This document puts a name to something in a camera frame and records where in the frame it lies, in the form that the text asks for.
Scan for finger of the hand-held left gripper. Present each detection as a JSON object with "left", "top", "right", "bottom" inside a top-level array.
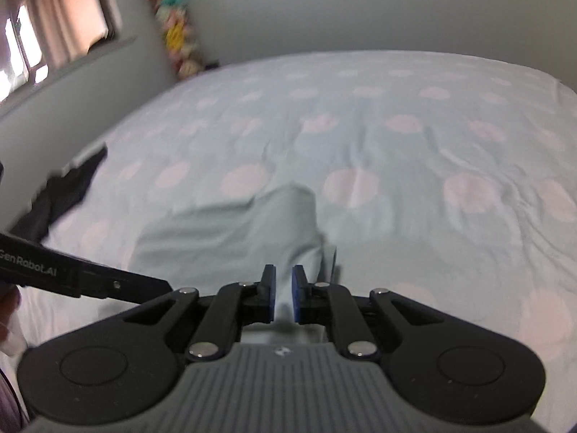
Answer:
[{"left": 78, "top": 259, "right": 175, "bottom": 306}]

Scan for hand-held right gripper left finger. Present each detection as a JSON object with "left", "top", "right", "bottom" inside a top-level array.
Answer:
[{"left": 122, "top": 264, "right": 277, "bottom": 362}]

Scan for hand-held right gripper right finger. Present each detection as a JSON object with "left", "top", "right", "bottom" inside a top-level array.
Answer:
[{"left": 291, "top": 264, "right": 445, "bottom": 360}]

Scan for pale green garment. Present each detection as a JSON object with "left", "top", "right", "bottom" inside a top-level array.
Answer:
[{"left": 128, "top": 183, "right": 340, "bottom": 340}]

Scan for black pants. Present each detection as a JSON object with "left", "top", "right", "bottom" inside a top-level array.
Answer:
[{"left": 8, "top": 141, "right": 109, "bottom": 243}]

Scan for person's left hand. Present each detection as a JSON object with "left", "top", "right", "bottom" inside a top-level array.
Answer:
[{"left": 0, "top": 286, "right": 22, "bottom": 324}]

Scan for person's striped purple clothing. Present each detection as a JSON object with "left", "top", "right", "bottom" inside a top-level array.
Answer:
[{"left": 0, "top": 364, "right": 27, "bottom": 433}]

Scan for pink dotted pale blue blanket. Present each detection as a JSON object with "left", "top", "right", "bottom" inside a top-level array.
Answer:
[{"left": 18, "top": 49, "right": 577, "bottom": 433}]

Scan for grey window sill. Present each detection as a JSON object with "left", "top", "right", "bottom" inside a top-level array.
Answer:
[{"left": 0, "top": 35, "right": 138, "bottom": 115}]

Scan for window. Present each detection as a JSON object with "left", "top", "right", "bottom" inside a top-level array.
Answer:
[{"left": 0, "top": 0, "right": 48, "bottom": 102}]

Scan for beige curtain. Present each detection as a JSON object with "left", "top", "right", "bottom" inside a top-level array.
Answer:
[{"left": 20, "top": 0, "right": 115, "bottom": 61}]

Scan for stack of plush toys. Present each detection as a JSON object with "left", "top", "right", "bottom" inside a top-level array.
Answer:
[{"left": 140, "top": 0, "right": 208, "bottom": 83}]

